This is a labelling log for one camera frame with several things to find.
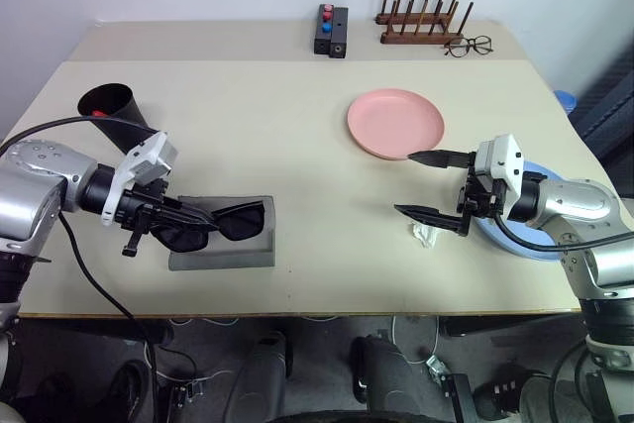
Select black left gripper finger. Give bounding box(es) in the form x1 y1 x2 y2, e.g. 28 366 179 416
165 196 219 226
147 213 220 235

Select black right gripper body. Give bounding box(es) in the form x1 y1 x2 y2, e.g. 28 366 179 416
455 164 510 239

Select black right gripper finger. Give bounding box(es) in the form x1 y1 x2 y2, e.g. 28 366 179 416
393 203 471 238
408 149 477 170

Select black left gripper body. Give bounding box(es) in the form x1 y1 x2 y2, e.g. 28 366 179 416
118 178 174 257

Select black sunglasses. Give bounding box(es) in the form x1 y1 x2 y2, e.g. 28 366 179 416
150 198 266 254

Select crumpled white tissue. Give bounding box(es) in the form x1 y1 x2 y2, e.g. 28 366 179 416
407 223 440 249

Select blue plate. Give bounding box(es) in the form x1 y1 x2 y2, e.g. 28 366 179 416
471 159 572 263

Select grey glasses case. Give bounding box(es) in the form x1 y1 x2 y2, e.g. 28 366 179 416
167 193 276 272

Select pink plate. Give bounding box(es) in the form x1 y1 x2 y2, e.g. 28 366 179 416
346 88 446 162

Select black plastic cup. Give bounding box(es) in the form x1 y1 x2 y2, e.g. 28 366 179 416
76 82 160 155

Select dark-rimmed eyeglasses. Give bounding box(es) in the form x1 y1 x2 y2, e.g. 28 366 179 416
442 35 495 58

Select brown wooden peg rack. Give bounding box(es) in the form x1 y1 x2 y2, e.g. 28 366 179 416
373 0 476 46

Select blue round container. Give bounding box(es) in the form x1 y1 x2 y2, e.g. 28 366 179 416
553 89 579 115

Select dark ribbed object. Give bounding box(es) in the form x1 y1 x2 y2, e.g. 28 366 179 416
566 45 634 172

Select plain black box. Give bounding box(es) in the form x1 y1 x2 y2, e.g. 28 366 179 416
328 6 350 60

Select black box with buttons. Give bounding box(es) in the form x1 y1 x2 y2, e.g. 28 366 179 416
312 3 337 55

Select dark rounded shape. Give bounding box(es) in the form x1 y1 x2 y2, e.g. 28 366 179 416
349 335 437 423
222 329 293 423

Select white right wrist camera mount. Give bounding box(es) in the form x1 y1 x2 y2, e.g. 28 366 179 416
475 133 526 196

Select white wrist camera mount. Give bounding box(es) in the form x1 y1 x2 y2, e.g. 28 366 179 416
100 131 179 229
475 133 526 196

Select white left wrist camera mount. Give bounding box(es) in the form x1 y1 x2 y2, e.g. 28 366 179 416
100 131 179 229

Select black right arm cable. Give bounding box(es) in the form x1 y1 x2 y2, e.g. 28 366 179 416
491 194 634 253

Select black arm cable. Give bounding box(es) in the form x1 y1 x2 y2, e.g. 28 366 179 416
491 194 634 253
0 115 162 423

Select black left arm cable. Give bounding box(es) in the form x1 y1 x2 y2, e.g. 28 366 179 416
0 115 162 423

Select black table frame bar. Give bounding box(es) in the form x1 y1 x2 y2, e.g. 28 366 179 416
439 315 586 339

